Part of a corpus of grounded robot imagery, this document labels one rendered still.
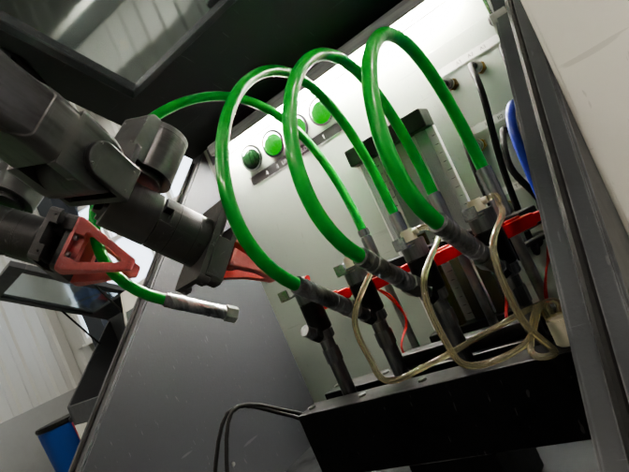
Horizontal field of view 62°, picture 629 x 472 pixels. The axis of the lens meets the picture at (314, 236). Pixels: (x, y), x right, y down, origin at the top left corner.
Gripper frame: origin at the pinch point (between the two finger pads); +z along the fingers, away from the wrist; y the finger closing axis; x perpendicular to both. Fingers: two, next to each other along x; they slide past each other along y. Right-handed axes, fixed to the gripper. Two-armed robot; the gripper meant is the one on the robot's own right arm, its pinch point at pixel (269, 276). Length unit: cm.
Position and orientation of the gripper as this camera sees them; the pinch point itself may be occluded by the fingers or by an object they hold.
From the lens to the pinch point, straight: 61.3
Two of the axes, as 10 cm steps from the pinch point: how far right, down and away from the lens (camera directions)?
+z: 7.9, 4.3, 4.4
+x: -5.8, 3.0, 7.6
